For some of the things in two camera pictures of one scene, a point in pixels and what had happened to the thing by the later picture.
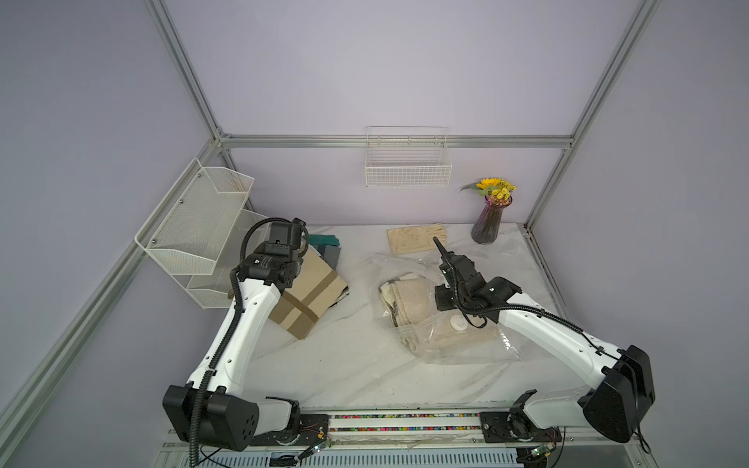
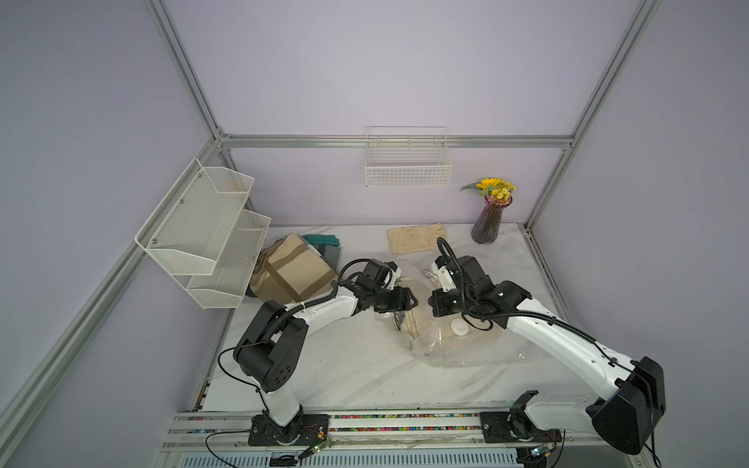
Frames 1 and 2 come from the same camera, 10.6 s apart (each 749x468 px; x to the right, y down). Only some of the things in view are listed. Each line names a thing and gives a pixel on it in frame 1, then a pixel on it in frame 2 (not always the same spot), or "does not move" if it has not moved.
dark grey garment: [330, 253] does not move
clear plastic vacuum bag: [407, 288] does not move
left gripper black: [261, 254] to [400, 300]
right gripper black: [443, 302] does not move
